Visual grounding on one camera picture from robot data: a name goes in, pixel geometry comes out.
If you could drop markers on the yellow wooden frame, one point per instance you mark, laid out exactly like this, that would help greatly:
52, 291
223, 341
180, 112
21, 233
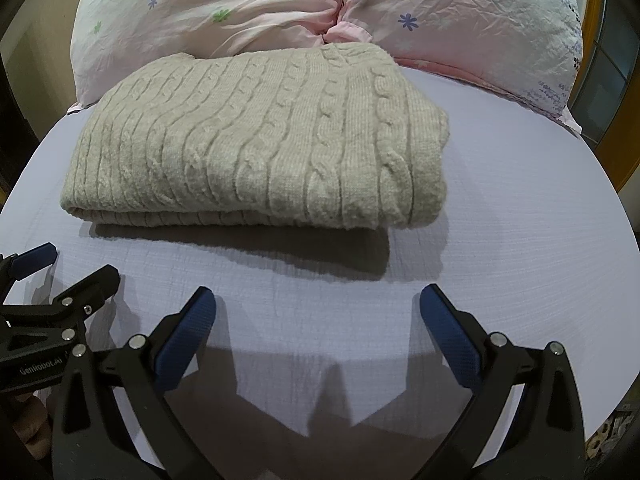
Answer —
620, 160

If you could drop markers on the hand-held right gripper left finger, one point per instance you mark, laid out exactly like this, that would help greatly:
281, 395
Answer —
184, 342

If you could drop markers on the lavender bed sheet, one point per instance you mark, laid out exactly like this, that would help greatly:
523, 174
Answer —
510, 220

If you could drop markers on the pink floral pillow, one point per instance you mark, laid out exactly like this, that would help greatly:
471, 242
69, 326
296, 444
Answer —
200, 15
465, 20

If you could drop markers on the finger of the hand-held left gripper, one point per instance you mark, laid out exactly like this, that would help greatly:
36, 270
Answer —
34, 256
95, 287

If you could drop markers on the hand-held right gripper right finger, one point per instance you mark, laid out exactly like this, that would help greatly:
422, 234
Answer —
450, 341

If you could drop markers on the person's left hand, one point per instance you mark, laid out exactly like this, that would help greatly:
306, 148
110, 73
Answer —
29, 422

